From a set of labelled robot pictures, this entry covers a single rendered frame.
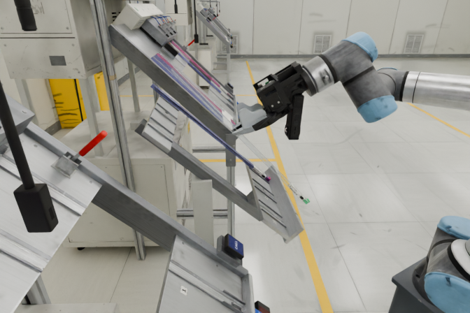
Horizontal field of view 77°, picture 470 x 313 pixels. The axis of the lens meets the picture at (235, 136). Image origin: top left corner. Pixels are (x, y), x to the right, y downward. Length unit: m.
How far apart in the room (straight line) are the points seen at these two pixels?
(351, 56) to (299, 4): 7.41
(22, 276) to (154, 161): 1.07
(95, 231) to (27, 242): 1.34
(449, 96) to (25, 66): 1.47
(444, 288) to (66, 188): 0.78
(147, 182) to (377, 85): 1.17
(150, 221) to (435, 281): 0.62
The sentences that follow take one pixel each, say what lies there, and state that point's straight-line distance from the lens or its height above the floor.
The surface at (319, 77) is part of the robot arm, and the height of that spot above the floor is 1.14.
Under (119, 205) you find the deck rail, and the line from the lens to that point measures 0.64.
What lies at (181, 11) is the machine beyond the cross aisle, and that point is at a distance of 4.85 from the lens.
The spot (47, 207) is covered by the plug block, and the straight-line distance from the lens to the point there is 0.31.
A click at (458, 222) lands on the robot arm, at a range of 0.98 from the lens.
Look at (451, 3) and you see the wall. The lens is 9.64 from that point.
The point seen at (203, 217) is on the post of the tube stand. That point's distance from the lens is 0.94.
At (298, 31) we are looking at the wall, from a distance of 8.11.
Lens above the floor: 1.29
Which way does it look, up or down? 24 degrees down
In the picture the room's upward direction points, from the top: straight up
